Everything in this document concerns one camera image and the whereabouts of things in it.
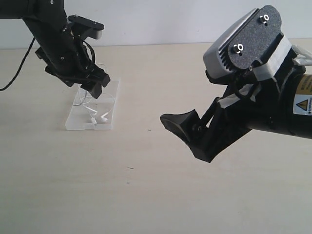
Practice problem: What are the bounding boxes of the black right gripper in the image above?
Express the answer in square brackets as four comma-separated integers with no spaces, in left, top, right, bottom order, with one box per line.
[160,74,280,163]

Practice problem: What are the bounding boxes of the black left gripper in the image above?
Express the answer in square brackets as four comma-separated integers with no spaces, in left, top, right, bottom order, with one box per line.
[35,24,110,99]

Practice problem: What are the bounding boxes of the white wired earphones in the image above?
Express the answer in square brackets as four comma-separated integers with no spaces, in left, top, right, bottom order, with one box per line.
[74,63,116,127]

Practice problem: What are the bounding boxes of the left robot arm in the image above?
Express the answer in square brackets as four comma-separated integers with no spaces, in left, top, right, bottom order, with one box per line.
[0,0,110,98]

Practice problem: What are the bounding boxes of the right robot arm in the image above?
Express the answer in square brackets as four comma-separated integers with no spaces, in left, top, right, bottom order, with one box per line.
[160,45,312,163]

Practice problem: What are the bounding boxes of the clear plastic storage case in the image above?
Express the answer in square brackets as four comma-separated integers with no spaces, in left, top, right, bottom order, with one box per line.
[65,79,120,131]

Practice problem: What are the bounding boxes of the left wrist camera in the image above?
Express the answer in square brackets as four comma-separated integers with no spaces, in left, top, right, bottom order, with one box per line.
[66,15,105,40]

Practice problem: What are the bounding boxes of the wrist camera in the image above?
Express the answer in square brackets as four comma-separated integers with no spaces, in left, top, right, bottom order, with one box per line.
[66,15,105,40]
[203,5,292,84]

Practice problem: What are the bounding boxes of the black camera cable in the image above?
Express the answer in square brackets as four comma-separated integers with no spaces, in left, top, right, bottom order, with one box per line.
[0,37,36,92]

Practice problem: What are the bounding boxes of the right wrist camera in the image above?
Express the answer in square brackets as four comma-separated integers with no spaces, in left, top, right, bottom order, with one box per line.
[203,5,292,84]

